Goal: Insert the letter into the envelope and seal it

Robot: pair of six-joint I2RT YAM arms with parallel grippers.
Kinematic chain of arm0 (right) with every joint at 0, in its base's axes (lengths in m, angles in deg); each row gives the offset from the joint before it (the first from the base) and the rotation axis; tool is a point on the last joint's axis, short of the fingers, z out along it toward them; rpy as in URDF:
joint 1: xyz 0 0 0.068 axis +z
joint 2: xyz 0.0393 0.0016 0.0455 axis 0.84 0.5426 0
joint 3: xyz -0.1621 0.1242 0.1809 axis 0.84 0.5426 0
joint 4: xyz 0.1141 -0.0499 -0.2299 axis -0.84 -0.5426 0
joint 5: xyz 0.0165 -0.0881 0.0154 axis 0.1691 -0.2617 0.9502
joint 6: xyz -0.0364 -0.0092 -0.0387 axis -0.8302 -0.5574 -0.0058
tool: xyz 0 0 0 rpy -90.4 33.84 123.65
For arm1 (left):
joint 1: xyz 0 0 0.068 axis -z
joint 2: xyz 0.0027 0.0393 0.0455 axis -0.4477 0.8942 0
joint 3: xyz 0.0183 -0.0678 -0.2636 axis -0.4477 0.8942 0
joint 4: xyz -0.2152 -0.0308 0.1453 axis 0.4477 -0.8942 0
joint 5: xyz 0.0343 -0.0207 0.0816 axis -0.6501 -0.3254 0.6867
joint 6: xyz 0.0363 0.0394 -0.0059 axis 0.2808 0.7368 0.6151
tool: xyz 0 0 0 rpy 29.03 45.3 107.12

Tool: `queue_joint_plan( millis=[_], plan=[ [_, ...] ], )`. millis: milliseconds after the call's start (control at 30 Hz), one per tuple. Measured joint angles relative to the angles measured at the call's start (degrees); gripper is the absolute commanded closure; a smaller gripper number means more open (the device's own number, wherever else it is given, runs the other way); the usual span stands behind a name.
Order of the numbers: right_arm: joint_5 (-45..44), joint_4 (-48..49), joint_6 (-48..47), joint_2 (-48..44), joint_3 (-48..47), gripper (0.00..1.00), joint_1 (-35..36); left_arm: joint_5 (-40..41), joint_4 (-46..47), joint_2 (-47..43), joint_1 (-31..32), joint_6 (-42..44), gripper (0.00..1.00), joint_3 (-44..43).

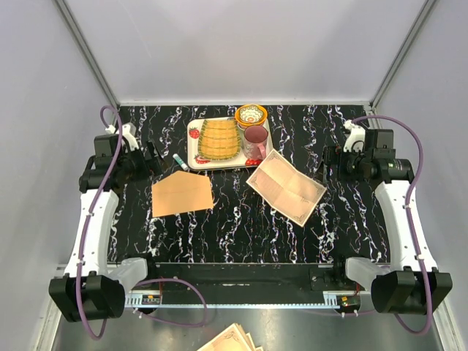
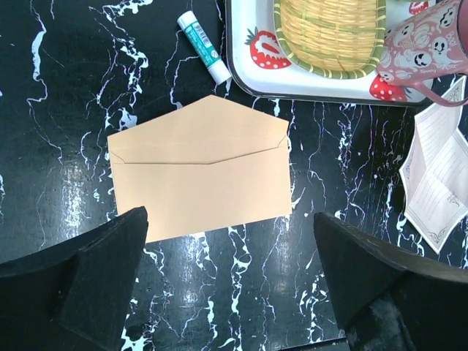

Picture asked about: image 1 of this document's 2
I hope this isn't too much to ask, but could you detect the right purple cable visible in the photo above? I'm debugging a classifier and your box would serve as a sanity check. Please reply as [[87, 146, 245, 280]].
[[339, 115, 435, 335]]

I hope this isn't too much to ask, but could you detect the stack of spare letters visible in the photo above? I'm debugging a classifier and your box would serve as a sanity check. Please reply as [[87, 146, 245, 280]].
[[198, 323, 264, 351]]

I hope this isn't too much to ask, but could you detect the white strawberry tray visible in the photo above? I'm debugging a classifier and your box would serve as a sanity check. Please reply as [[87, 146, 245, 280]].
[[186, 117, 273, 170]]

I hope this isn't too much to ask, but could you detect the ornate bordered letter paper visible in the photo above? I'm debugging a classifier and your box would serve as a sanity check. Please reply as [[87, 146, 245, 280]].
[[246, 150, 327, 227]]

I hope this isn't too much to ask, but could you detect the brown paper envelope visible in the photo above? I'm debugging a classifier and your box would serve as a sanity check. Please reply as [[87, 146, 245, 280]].
[[151, 171, 214, 218]]

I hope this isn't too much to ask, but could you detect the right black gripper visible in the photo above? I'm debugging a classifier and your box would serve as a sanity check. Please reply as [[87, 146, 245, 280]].
[[313, 146, 371, 184]]

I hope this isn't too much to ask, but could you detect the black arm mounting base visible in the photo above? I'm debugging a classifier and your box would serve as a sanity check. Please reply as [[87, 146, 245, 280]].
[[148, 263, 358, 292]]

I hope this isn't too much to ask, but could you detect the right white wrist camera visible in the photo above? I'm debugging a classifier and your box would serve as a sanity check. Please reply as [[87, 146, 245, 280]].
[[344, 120, 366, 153]]

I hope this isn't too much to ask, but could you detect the yellow patterned bowl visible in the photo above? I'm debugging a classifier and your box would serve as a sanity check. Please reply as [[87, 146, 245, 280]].
[[235, 104, 268, 127]]

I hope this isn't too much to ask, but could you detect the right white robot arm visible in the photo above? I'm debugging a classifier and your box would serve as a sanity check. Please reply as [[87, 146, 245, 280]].
[[319, 121, 453, 314]]

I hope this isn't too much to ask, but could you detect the yellow woven bamboo basket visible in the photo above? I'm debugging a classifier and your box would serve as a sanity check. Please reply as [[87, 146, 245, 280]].
[[197, 119, 241, 161]]

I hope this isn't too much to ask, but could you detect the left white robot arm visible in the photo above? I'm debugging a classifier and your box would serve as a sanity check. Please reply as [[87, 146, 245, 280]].
[[48, 134, 162, 322]]

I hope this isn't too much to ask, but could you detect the slotted cable duct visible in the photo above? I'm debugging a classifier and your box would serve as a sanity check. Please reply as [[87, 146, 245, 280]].
[[125, 287, 354, 309]]

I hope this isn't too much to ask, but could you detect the green white glue stick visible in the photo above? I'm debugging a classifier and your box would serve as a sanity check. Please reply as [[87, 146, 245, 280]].
[[173, 154, 189, 171]]

